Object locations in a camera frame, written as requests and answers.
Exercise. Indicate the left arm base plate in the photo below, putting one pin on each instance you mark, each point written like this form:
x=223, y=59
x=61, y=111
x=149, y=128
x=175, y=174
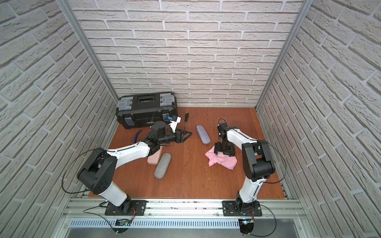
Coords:
x=128, y=208

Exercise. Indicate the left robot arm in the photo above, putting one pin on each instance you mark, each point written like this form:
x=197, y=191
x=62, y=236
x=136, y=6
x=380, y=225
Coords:
x=98, y=170

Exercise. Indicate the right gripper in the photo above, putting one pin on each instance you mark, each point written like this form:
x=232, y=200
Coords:
x=231, y=152

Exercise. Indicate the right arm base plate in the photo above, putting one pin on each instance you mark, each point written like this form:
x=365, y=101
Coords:
x=232, y=208

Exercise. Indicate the pink eyeglass case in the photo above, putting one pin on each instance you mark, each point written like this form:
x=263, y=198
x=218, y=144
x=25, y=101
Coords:
x=155, y=158

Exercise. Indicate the lavender eyeglass case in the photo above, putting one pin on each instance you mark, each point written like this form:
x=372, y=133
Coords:
x=203, y=134

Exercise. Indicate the pink microfiber cloth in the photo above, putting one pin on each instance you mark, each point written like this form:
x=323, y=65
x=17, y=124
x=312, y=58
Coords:
x=221, y=159

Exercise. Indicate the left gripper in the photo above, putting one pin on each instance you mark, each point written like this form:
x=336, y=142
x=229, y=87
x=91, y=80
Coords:
x=176, y=137

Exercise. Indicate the black plastic toolbox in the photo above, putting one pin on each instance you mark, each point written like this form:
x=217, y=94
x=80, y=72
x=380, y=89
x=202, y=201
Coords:
x=143, y=110

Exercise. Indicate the black handled screwdriver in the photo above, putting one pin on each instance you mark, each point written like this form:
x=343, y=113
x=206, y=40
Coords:
x=186, y=119

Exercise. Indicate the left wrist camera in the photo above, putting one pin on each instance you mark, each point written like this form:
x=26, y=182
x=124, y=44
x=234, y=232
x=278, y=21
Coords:
x=173, y=122

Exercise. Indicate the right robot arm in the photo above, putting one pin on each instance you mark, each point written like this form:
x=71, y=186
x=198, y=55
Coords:
x=257, y=160

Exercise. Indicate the blue handled pliers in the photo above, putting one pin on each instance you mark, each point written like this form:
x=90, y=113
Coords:
x=136, y=137

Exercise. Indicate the grey felt eyeglass case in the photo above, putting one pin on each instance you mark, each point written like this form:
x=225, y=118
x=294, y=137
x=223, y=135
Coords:
x=162, y=166

